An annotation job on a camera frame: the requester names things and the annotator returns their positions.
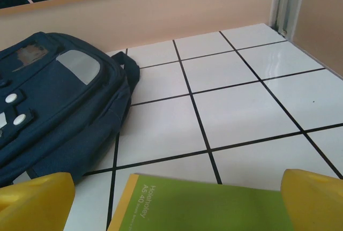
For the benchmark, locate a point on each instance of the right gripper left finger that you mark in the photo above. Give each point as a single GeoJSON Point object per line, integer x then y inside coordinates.
{"type": "Point", "coordinates": [34, 204]}

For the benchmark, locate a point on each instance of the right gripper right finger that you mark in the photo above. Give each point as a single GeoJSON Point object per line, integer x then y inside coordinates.
{"type": "Point", "coordinates": [316, 204]}

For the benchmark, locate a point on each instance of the navy blue backpack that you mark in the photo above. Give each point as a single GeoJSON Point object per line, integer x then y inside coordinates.
{"type": "Point", "coordinates": [67, 102]}

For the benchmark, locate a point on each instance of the green notebook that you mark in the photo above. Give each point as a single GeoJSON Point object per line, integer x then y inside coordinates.
{"type": "Point", "coordinates": [201, 207]}

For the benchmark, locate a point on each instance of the aluminium corner post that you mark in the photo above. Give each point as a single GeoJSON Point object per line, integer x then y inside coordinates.
{"type": "Point", "coordinates": [289, 0]}

